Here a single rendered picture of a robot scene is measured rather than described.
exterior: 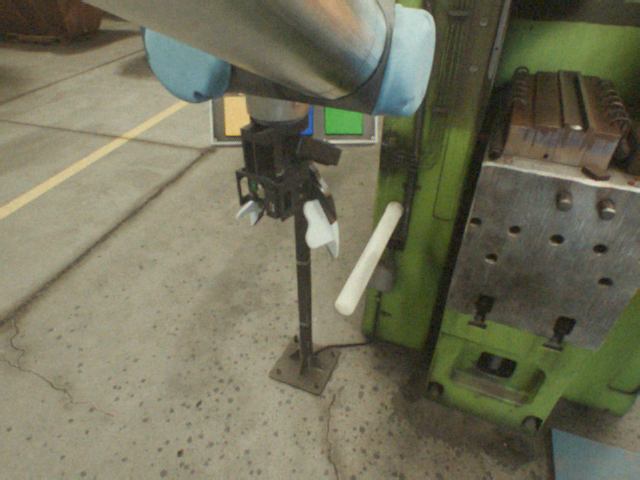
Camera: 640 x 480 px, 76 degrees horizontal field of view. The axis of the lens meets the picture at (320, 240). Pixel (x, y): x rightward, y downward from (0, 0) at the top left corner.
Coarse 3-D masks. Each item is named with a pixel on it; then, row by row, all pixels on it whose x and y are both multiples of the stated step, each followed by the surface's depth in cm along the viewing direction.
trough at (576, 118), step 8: (568, 72) 110; (568, 80) 109; (576, 80) 107; (568, 88) 104; (576, 88) 104; (568, 96) 99; (576, 96) 99; (568, 104) 94; (576, 104) 94; (568, 112) 90; (576, 112) 90; (584, 112) 88; (576, 120) 87; (584, 120) 86; (584, 128) 83
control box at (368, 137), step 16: (224, 96) 82; (240, 96) 82; (224, 112) 83; (320, 112) 83; (224, 128) 83; (320, 128) 83; (368, 128) 84; (224, 144) 84; (240, 144) 84; (336, 144) 87; (352, 144) 87; (368, 144) 88
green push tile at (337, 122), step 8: (328, 112) 82; (336, 112) 82; (344, 112) 82; (352, 112) 82; (328, 120) 83; (336, 120) 83; (344, 120) 83; (352, 120) 83; (360, 120) 83; (328, 128) 83; (336, 128) 83; (344, 128) 83; (352, 128) 83; (360, 128) 83
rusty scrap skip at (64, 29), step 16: (0, 0) 536; (16, 0) 528; (32, 0) 521; (48, 0) 514; (64, 0) 520; (80, 0) 546; (0, 16) 560; (16, 16) 552; (32, 16) 544; (48, 16) 537; (64, 16) 532; (80, 16) 556; (96, 16) 583; (16, 32) 579; (32, 32) 570; (48, 32) 561; (64, 32) 553; (80, 32) 570
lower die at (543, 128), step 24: (576, 72) 110; (528, 96) 101; (552, 96) 98; (528, 120) 88; (552, 120) 86; (600, 120) 85; (504, 144) 89; (528, 144) 87; (552, 144) 85; (576, 144) 83; (600, 144) 82
